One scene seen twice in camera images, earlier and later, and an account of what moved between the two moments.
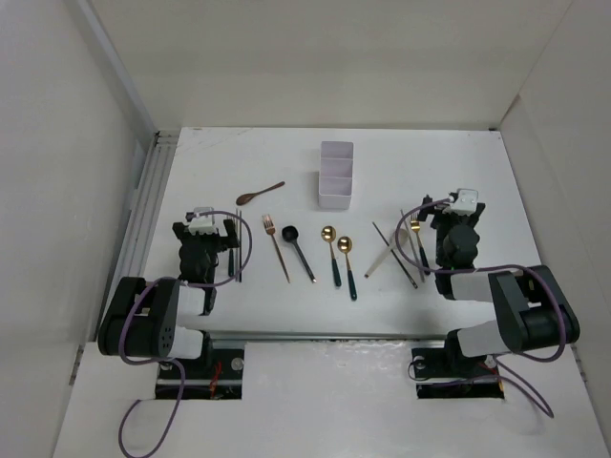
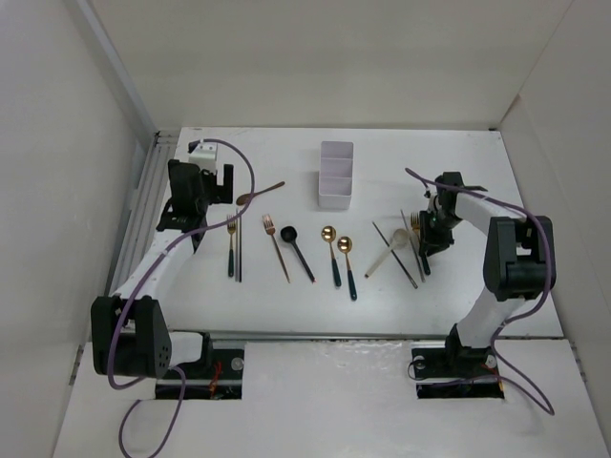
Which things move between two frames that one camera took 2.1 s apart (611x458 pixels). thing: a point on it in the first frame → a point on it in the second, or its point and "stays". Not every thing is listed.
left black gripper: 227,241 → 220,194
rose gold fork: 270,230 stays
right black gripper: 438,215 → 431,242
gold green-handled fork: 415,227 stays
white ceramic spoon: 402,237 stays
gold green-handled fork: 231,257 stays
